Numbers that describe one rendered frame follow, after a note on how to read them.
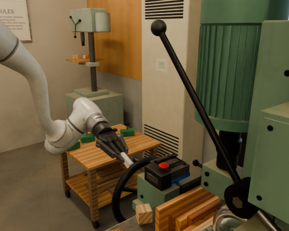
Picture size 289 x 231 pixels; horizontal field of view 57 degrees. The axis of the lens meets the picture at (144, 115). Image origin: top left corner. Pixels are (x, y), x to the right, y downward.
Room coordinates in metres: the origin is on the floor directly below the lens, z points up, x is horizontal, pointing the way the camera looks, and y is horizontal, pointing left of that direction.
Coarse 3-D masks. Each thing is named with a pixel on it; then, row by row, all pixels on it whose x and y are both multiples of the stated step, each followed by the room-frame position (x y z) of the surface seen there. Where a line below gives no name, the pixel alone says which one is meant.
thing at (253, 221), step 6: (252, 216) 0.41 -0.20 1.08; (246, 222) 0.39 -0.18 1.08; (252, 222) 0.39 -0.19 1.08; (258, 222) 0.39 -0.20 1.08; (240, 228) 0.37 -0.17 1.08; (246, 228) 0.37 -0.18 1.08; (252, 228) 0.37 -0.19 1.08; (258, 228) 0.37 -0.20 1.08; (264, 228) 0.37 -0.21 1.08; (282, 228) 0.37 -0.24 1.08
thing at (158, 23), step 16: (160, 32) 0.59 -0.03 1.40; (176, 64) 0.55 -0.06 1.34; (192, 96) 0.51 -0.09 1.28; (208, 128) 0.47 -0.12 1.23; (224, 160) 0.44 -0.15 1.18; (224, 192) 0.42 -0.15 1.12; (240, 192) 0.39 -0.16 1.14; (240, 208) 0.39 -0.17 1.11; (256, 208) 0.37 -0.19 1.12; (272, 224) 0.36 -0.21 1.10
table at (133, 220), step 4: (136, 200) 0.74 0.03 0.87; (136, 204) 0.72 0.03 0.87; (140, 204) 0.72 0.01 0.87; (152, 208) 0.66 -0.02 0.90; (152, 216) 0.63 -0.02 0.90; (128, 220) 0.61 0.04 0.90; (132, 220) 0.61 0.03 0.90; (136, 220) 0.61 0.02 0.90; (152, 220) 0.61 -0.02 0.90; (120, 224) 0.59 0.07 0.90; (124, 224) 0.59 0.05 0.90; (128, 224) 0.59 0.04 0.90; (132, 224) 0.59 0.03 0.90; (136, 224) 0.59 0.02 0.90; (144, 224) 0.59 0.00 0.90; (148, 224) 0.59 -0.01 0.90; (152, 224) 0.59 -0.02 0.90; (112, 228) 0.58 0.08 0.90; (116, 228) 0.58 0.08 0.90; (124, 228) 0.58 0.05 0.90; (128, 228) 0.58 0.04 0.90; (132, 228) 0.58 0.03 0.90; (136, 228) 0.58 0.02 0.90; (140, 228) 0.58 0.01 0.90; (144, 228) 0.58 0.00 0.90; (148, 228) 0.58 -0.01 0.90; (152, 228) 0.58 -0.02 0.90
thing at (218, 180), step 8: (216, 160) 0.64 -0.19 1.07; (208, 168) 0.60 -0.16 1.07; (216, 168) 0.60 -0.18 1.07; (240, 168) 0.60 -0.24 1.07; (208, 176) 0.60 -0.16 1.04; (216, 176) 0.58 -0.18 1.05; (224, 176) 0.56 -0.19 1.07; (240, 176) 0.56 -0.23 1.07; (208, 184) 0.60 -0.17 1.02; (216, 184) 0.58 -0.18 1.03; (224, 184) 0.56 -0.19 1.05; (216, 192) 0.58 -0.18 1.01; (224, 200) 0.56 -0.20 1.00
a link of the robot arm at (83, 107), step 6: (78, 102) 1.15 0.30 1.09; (84, 102) 1.15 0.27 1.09; (90, 102) 1.15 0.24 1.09; (78, 108) 1.13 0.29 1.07; (84, 108) 1.11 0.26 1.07; (90, 108) 1.11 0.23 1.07; (96, 108) 1.12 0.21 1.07; (72, 114) 1.12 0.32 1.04; (78, 114) 1.10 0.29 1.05; (84, 114) 1.09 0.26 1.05; (90, 114) 1.09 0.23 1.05; (72, 120) 1.10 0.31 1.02; (78, 120) 1.09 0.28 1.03; (84, 120) 1.08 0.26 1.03; (78, 126) 1.08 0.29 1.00; (84, 126) 1.09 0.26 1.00; (84, 132) 1.11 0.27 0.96
